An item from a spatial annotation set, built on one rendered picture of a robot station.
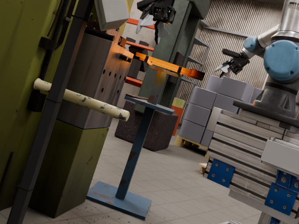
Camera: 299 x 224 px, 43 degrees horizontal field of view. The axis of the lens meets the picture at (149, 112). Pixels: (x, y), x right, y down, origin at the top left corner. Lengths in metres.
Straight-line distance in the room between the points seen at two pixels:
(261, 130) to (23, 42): 1.03
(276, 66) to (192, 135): 5.02
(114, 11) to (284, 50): 0.56
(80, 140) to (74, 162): 0.11
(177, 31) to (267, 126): 3.59
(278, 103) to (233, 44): 9.09
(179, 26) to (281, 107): 3.61
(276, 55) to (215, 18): 9.64
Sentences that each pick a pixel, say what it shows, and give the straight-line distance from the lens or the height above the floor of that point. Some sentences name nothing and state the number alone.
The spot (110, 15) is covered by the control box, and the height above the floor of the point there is 0.95.
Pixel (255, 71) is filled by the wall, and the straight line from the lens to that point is 10.06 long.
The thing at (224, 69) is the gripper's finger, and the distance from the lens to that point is 2.32.
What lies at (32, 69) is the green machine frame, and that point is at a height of 0.68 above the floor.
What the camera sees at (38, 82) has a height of 0.63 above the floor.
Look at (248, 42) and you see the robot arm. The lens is 2.20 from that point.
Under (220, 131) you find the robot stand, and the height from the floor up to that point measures 0.69.
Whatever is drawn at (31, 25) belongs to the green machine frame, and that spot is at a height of 0.85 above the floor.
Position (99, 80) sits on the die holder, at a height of 0.72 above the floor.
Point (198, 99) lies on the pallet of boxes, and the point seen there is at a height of 0.82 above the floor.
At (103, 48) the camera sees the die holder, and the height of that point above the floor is 0.87.
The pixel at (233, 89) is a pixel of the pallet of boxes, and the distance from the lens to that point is 6.07.
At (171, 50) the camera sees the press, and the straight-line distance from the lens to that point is 4.83.
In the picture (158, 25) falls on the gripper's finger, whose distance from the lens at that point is 1.53.
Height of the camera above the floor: 0.77
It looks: 4 degrees down
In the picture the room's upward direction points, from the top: 19 degrees clockwise
